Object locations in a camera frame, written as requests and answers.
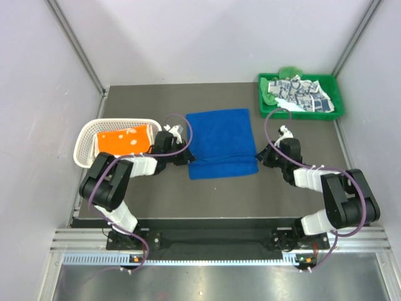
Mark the white perforated plastic basket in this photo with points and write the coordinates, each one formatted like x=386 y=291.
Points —
x=84 y=151

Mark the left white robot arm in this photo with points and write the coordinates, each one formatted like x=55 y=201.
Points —
x=119 y=158

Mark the white blue patterned towel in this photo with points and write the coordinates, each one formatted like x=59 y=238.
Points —
x=306 y=94

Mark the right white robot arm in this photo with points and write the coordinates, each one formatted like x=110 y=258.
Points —
x=347 y=196

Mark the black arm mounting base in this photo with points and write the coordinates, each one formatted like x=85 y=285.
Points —
x=225 y=238

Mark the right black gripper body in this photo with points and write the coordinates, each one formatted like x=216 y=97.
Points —
x=271 y=158

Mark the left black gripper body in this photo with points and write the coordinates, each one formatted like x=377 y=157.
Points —
x=178 y=159

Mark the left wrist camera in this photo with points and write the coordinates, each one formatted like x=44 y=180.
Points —
x=175 y=131

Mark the orange folded towel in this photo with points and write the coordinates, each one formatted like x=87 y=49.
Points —
x=134 y=140

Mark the green plastic bin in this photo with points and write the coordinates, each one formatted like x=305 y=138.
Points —
x=328 y=84

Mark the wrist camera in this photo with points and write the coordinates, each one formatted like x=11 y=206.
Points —
x=284 y=133
x=175 y=131

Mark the grey slotted cable duct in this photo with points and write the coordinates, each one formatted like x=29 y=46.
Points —
x=125 y=259

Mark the green towel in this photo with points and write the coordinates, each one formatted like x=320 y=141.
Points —
x=284 y=73

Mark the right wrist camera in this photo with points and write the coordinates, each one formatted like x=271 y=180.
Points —
x=284 y=133

